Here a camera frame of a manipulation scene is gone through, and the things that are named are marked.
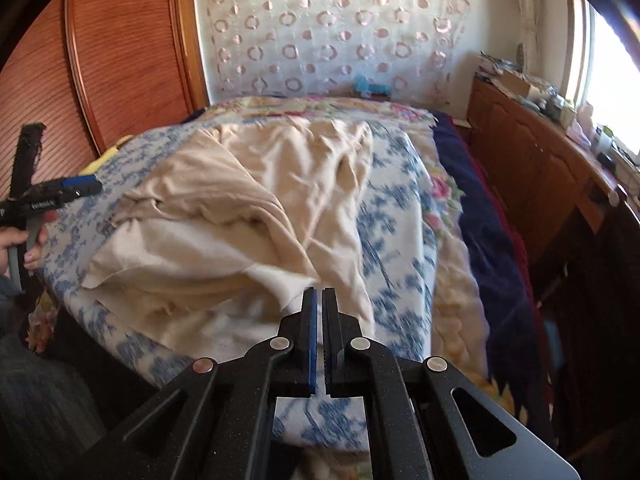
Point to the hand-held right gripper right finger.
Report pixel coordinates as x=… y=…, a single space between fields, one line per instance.
x=332 y=350

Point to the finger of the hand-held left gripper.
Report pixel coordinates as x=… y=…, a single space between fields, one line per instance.
x=80 y=180
x=87 y=191

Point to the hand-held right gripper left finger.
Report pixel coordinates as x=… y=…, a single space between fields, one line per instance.
x=312 y=340

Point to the cream printed t-shirt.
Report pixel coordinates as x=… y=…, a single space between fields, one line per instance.
x=225 y=210

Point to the person's left hand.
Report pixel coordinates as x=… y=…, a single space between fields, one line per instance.
x=12 y=242

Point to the yellow cloth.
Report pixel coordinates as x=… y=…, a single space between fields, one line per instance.
x=102 y=162

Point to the wooden slatted headboard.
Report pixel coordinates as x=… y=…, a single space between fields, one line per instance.
x=125 y=60

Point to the pastel floral quilt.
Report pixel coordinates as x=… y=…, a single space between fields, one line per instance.
x=452 y=270

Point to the dark blue blanket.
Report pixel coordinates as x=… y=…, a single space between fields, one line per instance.
x=480 y=220

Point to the person's dark trousers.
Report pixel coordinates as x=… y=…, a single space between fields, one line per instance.
x=50 y=410

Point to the teal toy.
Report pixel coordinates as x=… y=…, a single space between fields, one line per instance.
x=372 y=87

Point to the wooden side cabinet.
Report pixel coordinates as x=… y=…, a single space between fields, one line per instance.
x=525 y=160

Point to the white curtain with pink circles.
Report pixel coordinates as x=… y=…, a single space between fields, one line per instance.
x=325 y=10

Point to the pile of household clutter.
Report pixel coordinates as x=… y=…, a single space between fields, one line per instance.
x=515 y=82

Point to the bright window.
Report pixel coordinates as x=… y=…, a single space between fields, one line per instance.
x=615 y=70

